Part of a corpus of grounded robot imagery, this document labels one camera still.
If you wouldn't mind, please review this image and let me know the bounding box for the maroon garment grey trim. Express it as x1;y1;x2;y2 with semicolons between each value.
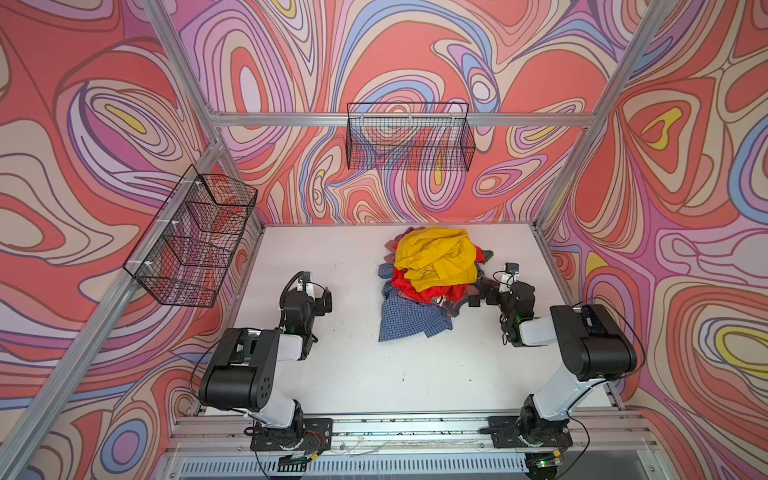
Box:
439;285;481;318

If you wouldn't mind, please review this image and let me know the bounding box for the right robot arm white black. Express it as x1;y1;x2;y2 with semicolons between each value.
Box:
478;279;638;449

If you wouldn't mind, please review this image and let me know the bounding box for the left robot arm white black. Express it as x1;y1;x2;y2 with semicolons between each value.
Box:
198;280;333;436

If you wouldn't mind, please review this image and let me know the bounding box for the yellow cloth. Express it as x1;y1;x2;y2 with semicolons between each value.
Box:
394;227;478;292

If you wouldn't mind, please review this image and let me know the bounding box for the blue checkered cloth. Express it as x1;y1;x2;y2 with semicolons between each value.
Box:
378;263;453;343

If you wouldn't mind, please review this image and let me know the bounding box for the red cloth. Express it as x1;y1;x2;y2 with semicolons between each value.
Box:
392;246;486;303

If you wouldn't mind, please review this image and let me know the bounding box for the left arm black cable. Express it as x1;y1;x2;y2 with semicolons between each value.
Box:
278;271;313;313

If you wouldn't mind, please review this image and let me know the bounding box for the black wire basket left wall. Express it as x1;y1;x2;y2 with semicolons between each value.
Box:
123;166;258;308

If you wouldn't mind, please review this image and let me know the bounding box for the black wire basket wall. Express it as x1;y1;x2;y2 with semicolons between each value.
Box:
345;100;476;172
123;166;258;308

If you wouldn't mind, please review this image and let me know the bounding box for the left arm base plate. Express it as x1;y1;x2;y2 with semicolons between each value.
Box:
244;417;333;455

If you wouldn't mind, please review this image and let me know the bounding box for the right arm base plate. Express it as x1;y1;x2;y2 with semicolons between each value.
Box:
479;416;573;450

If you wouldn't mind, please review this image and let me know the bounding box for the aluminium rail front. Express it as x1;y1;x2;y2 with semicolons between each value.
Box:
166;408;660;453

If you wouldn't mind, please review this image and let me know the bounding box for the white vented cable duct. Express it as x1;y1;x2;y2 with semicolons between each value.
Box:
168;452;529;479

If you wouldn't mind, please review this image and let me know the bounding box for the black wire basket back wall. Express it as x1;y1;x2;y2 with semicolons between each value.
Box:
345;100;476;172

